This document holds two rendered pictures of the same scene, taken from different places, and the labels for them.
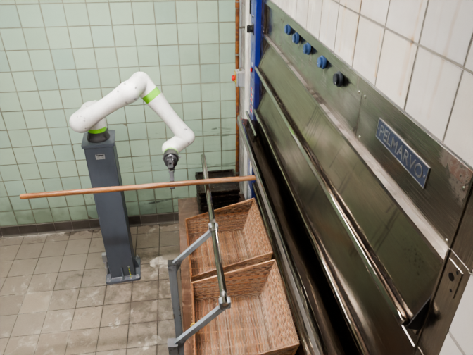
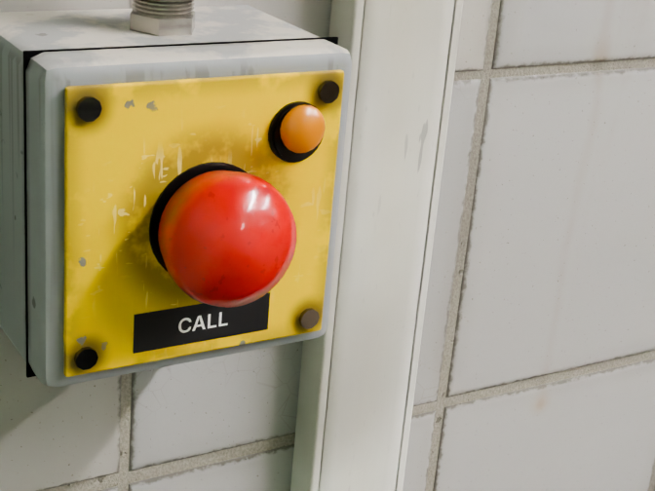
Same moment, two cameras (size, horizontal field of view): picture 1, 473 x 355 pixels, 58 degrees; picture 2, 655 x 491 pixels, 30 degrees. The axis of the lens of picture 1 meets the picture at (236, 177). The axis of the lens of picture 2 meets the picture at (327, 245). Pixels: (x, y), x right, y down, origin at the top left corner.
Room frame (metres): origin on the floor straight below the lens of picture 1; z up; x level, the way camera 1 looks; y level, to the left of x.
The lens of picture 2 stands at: (3.09, 0.33, 1.59)
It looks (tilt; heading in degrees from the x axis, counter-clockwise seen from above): 22 degrees down; 245
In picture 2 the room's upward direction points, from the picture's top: 5 degrees clockwise
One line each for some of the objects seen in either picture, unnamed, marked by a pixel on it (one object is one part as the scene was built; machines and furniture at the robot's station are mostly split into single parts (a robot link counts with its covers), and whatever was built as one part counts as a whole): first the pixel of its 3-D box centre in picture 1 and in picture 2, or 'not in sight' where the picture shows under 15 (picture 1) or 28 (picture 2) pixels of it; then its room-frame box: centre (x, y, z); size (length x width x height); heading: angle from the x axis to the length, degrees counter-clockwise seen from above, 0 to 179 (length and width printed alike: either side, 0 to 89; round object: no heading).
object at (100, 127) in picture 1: (93, 117); not in sight; (2.53, 0.92, 1.36); 0.16 x 0.13 x 0.19; 169
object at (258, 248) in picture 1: (225, 243); not in sight; (2.04, 0.07, 0.72); 0.56 x 0.49 x 0.28; 9
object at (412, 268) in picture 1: (309, 118); not in sight; (1.50, -0.28, 1.80); 1.79 x 0.11 x 0.19; 8
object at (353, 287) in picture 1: (303, 176); not in sight; (1.50, -0.28, 1.54); 1.79 x 0.11 x 0.19; 8
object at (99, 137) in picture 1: (98, 129); not in sight; (2.60, 0.93, 1.23); 0.26 x 0.15 x 0.06; 12
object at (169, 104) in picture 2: (240, 77); (160, 184); (2.98, -0.03, 1.46); 0.10 x 0.07 x 0.10; 8
